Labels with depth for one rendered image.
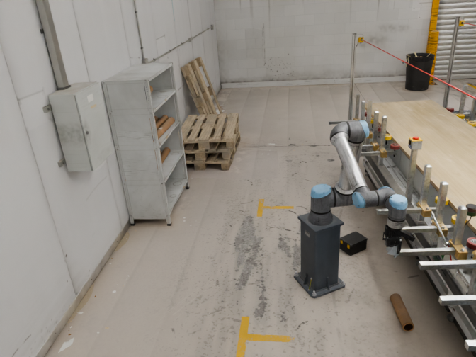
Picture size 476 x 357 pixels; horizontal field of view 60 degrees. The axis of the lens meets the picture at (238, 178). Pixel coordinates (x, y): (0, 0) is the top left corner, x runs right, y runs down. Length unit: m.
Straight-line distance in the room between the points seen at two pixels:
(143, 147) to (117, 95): 0.55
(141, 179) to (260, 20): 6.49
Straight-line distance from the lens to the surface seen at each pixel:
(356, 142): 2.79
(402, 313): 3.29
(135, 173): 4.28
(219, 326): 3.22
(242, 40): 10.11
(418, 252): 2.53
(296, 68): 10.16
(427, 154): 3.75
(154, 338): 3.24
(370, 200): 2.36
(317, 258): 3.25
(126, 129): 4.12
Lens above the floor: 2.27
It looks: 25 degrees down
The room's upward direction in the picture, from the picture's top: 4 degrees counter-clockwise
